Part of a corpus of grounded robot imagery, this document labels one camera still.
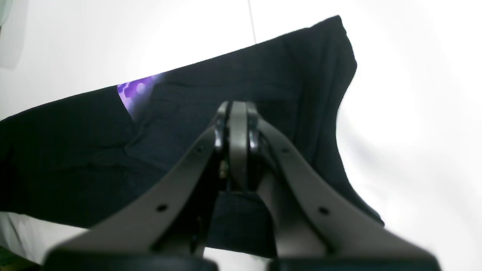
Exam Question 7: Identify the black T-shirt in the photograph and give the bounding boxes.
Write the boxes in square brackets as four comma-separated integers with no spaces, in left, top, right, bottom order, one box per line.
[0,15,384,259]

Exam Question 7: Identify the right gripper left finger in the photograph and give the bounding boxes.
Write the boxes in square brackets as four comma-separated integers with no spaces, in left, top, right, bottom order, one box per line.
[45,102,230,271]

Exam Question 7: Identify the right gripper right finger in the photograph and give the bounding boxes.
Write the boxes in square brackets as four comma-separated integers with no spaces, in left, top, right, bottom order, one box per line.
[230,102,440,271]

